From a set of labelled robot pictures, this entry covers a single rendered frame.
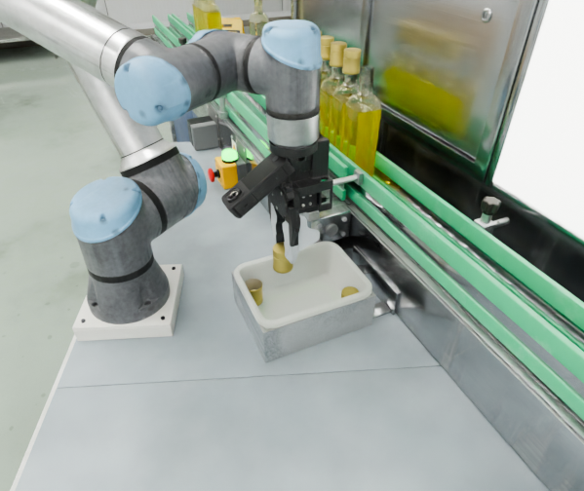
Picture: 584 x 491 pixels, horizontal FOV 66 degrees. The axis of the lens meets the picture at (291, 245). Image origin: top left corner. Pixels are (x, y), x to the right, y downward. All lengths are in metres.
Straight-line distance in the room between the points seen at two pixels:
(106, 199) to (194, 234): 0.37
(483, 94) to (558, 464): 0.58
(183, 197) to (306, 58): 0.38
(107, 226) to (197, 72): 0.31
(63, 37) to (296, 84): 0.29
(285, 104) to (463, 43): 0.41
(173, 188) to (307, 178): 0.27
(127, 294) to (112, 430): 0.22
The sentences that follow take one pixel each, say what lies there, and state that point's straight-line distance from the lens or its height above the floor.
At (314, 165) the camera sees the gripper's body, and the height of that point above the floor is 1.08.
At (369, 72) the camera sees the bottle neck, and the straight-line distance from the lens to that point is 0.92.
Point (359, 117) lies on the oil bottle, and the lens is 0.93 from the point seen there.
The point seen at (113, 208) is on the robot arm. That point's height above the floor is 1.01.
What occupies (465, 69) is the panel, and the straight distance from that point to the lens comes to 0.91.
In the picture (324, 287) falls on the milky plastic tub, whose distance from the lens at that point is 0.92.
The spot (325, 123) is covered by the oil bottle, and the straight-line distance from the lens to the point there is 1.06.
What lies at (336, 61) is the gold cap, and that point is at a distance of 1.02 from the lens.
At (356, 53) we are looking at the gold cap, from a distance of 0.96.
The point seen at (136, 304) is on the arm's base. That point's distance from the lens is 0.86.
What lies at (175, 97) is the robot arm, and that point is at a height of 1.22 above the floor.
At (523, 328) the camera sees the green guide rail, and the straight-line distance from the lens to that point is 0.69.
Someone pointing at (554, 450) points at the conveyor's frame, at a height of 0.83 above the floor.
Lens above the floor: 1.39
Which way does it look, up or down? 37 degrees down
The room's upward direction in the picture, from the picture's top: straight up
